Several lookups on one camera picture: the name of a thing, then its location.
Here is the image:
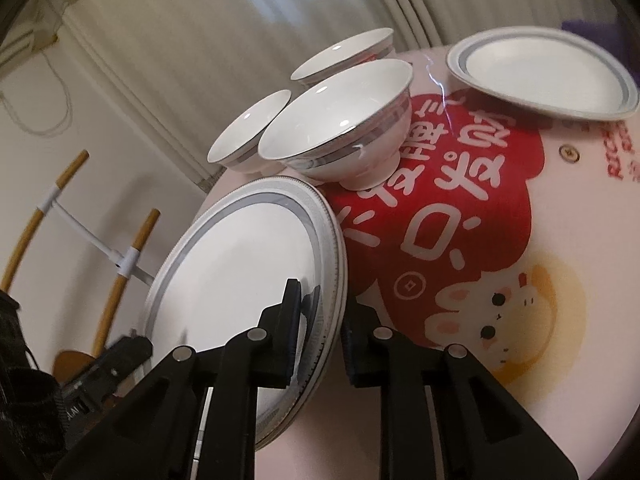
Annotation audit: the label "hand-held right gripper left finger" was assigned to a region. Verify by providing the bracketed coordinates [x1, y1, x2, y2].
[50, 278, 306, 480]

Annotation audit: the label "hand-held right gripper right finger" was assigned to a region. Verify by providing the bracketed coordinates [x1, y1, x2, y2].
[341, 295, 576, 480]

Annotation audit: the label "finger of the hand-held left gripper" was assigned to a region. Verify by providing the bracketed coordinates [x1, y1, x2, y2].
[100, 334, 154, 368]

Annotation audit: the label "white plate grey band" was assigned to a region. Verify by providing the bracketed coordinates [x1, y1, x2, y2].
[446, 26, 640, 122]
[255, 187, 349, 453]
[144, 176, 343, 441]

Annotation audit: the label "white bowl grey band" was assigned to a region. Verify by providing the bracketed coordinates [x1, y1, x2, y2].
[257, 58, 415, 192]
[207, 89, 292, 175]
[290, 27, 396, 87]

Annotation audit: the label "wooden pole rack white joints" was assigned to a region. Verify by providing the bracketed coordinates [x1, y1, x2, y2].
[0, 149, 161, 356]

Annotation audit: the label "purple cloth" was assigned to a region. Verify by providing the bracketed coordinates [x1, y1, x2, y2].
[560, 19, 618, 37]

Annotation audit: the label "white cord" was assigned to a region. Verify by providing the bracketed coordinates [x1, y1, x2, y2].
[0, 30, 72, 137]

